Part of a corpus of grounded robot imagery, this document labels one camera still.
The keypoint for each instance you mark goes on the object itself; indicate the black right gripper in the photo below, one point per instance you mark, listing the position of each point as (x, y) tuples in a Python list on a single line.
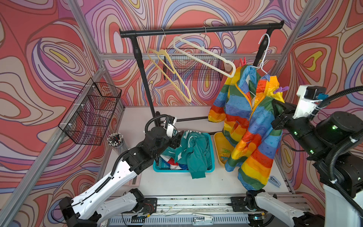
[(283, 115)]

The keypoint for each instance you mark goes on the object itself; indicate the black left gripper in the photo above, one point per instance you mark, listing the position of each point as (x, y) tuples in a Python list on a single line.
[(176, 141)]

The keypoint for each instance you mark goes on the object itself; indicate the teal green jacket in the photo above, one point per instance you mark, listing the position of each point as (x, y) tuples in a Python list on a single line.
[(192, 151)]

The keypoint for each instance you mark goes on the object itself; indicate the blue white red jacket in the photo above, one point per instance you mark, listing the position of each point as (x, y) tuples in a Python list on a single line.
[(168, 163)]

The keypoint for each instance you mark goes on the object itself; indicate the multicolour patchwork jacket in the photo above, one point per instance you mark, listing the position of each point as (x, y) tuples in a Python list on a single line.
[(244, 105)]

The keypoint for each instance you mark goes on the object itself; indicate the white wire hanger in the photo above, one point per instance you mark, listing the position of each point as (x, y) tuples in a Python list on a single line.
[(263, 54)]

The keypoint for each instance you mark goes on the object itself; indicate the wooden hanger gold hook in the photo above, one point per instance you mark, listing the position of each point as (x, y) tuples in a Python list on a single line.
[(164, 57)]

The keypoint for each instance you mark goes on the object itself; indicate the silver hook hanger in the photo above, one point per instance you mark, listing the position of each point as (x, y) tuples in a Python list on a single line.
[(204, 52)]

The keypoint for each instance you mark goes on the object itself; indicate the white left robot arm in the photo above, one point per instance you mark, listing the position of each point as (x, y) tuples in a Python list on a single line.
[(93, 206)]

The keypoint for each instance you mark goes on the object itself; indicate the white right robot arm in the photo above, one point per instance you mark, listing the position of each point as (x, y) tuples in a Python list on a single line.
[(328, 146)]

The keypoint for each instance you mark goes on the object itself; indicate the purple clothespin on patchwork jacket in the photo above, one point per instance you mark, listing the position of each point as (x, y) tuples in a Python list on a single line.
[(281, 89)]

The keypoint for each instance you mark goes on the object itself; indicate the teal plastic basket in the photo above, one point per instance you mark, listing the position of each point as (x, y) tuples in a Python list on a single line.
[(184, 168)]

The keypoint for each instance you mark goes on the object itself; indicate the yellow plastic tray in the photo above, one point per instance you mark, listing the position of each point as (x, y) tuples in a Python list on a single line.
[(221, 142)]

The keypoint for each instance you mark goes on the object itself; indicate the pink calculator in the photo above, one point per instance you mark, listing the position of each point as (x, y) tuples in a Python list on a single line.
[(135, 182)]

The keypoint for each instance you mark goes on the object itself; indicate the cup of pencils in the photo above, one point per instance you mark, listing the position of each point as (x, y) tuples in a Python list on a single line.
[(116, 140)]

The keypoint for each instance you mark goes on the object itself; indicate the red clothespin on patchwork jacket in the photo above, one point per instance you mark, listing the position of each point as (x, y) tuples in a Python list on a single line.
[(242, 62)]

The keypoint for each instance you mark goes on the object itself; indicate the small blue stapler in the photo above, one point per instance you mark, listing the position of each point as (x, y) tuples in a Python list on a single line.
[(274, 181)]

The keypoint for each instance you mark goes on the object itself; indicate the black clothes rack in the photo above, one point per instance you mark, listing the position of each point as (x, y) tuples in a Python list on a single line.
[(133, 34)]

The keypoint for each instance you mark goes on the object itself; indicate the small black wire basket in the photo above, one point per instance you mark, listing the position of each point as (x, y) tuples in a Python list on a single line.
[(191, 70)]

